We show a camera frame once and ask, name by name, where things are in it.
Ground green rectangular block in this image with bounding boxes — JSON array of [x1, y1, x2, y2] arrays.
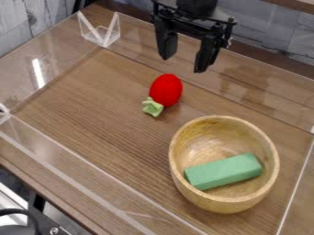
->
[[185, 153, 262, 191]]

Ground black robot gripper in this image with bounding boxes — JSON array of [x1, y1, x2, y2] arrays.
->
[[153, 0, 237, 73]]

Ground black cable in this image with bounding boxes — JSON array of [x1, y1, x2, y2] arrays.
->
[[0, 208, 42, 235]]

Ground black table leg frame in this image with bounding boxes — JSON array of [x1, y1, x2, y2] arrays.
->
[[28, 191, 82, 235]]

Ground clear acrylic tray walls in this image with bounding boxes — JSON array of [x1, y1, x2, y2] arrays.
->
[[0, 16, 314, 235]]

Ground round wooden bowl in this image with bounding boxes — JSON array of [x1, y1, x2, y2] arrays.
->
[[169, 116, 280, 214]]

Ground red plush fruit green stem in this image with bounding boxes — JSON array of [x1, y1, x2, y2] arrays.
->
[[142, 73, 183, 118]]

